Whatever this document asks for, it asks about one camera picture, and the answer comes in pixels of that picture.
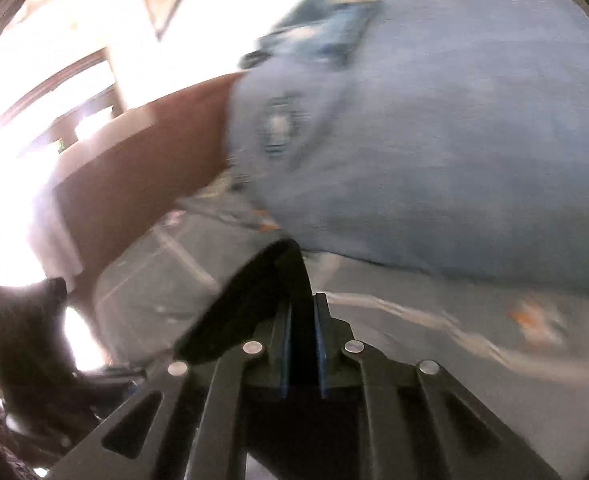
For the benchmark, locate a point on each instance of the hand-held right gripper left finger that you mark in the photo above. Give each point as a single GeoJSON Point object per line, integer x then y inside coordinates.
{"type": "Point", "coordinates": [285, 355]}

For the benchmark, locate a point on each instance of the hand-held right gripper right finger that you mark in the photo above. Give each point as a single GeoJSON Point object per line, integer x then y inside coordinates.
{"type": "Point", "coordinates": [320, 355]}

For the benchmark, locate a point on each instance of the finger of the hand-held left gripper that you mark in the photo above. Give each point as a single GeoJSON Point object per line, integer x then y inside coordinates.
{"type": "Point", "coordinates": [119, 376]}

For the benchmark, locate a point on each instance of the grey star-printed blanket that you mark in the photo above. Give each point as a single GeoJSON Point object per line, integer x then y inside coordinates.
{"type": "Point", "coordinates": [424, 330]}

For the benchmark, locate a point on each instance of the blue plaid pillow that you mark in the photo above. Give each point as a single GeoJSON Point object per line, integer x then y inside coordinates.
{"type": "Point", "coordinates": [449, 135]}

